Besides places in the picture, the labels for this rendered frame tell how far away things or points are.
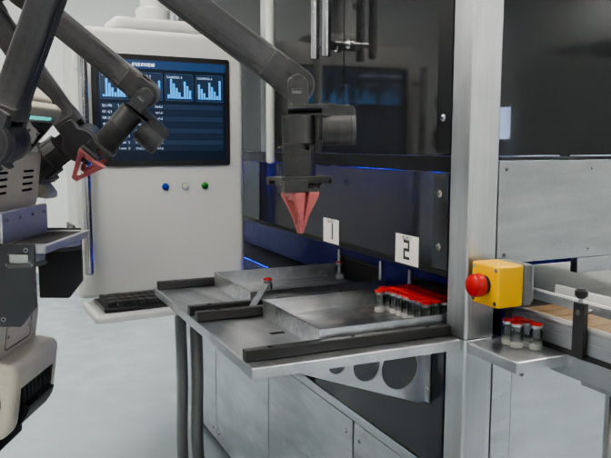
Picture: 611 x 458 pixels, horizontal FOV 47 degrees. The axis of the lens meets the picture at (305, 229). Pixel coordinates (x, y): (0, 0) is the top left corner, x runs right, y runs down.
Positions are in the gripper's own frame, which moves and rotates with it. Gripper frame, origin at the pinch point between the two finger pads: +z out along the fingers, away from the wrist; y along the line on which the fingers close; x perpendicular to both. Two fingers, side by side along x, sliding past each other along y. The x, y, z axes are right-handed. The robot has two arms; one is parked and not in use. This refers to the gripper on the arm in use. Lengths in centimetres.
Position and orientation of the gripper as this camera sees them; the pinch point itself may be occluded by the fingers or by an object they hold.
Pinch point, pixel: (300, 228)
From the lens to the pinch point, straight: 122.1
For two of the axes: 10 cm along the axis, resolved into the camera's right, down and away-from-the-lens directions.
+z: 0.2, 9.9, 1.1
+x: -4.1, -0.9, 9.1
